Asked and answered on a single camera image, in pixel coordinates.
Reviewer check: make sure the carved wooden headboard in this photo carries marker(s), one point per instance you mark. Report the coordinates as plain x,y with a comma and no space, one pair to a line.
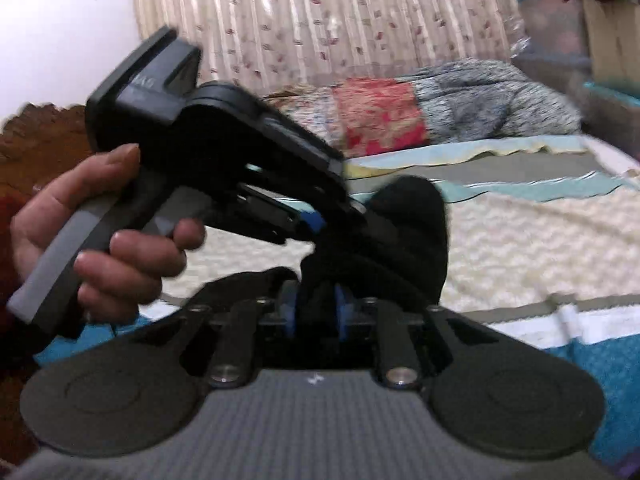
40,135

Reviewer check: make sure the zigzag patterned bedspread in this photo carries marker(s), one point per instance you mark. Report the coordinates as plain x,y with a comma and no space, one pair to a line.
525,240

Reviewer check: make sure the clear plastic storage bin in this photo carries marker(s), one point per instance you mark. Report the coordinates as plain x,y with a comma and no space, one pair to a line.
550,35

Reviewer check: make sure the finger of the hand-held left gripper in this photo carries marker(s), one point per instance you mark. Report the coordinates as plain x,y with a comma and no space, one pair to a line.
270,215

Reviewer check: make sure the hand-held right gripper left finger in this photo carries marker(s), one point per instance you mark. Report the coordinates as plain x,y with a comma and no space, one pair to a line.
289,310

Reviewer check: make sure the beige leaf print curtain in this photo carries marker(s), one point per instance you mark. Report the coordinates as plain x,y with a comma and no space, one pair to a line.
300,20

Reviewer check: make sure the person's left hand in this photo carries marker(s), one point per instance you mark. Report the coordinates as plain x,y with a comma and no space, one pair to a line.
140,257

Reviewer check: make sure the cardboard box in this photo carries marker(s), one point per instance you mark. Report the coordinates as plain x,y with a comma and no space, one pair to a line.
612,40

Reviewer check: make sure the black pants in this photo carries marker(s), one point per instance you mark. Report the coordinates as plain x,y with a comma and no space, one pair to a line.
400,240

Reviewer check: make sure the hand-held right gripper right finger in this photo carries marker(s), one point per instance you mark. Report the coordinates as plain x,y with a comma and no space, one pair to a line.
342,310

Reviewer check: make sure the storage box with teal lid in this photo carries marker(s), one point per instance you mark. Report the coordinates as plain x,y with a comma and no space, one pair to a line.
615,110

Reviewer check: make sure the floral patchwork quilt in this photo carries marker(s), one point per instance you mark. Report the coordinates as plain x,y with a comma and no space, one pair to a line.
390,115

